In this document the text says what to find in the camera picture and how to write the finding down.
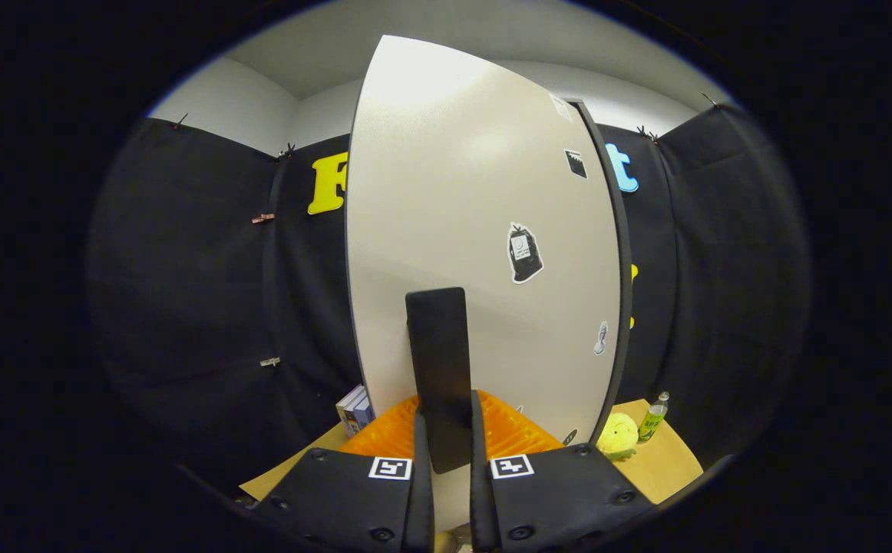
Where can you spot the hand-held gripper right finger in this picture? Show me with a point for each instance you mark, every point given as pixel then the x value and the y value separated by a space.
pixel 553 499

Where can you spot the grey shoe cabinet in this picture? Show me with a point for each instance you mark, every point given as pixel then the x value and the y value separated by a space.
pixel 621 269

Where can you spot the green drink bottle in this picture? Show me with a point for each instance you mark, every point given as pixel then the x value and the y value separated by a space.
pixel 652 422

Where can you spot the black backdrop cloth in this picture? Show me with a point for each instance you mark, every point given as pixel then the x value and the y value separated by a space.
pixel 185 307

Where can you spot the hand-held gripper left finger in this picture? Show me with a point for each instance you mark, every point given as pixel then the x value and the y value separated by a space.
pixel 354 499

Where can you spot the black binder clip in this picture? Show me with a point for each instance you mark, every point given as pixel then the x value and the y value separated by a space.
pixel 286 150
pixel 711 100
pixel 645 134
pixel 180 120

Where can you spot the yellow plush toy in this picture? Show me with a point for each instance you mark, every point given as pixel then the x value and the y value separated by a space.
pixel 616 438

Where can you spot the purple spine book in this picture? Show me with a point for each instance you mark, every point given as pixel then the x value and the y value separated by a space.
pixel 348 411

